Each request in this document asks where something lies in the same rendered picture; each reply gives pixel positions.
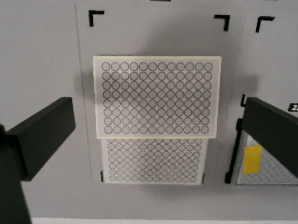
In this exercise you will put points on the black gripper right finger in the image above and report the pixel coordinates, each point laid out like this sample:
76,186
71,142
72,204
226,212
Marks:
274,129

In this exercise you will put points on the grey flat deck plate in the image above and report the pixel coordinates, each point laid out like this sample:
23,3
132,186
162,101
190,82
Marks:
40,62

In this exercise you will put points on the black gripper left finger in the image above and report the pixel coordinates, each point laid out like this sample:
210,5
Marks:
25,149

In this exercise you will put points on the clear plastic plate lid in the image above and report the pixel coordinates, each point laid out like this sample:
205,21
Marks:
255,168

